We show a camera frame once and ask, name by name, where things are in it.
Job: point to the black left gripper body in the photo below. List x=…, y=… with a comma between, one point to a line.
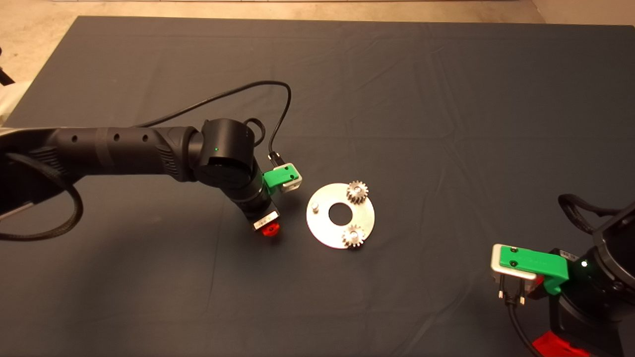
x=258, y=208

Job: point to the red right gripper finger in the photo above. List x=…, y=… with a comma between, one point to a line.
x=558, y=348
x=536, y=292

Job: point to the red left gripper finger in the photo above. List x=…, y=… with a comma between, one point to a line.
x=271, y=230

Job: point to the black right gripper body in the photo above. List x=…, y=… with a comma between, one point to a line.
x=590, y=312

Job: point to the small steel planetary gear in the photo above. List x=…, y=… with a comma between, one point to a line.
x=353, y=196
x=349, y=239

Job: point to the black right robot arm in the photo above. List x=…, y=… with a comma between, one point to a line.
x=620, y=238

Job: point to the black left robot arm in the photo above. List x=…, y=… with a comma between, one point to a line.
x=223, y=153

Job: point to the round metal carrier plate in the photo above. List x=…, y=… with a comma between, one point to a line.
x=322, y=228

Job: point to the dark grey table cloth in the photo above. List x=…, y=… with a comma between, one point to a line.
x=397, y=74

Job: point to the green right camera mount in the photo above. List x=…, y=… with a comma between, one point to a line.
x=536, y=262

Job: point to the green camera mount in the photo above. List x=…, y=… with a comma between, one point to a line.
x=278, y=176
x=536, y=262

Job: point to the green left camera mount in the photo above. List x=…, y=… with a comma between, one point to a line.
x=278, y=176

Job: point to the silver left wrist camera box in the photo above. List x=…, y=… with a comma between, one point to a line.
x=293, y=185

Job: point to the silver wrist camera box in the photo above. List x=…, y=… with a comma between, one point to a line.
x=496, y=265
x=293, y=185

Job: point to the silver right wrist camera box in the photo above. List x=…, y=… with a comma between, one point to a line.
x=496, y=265

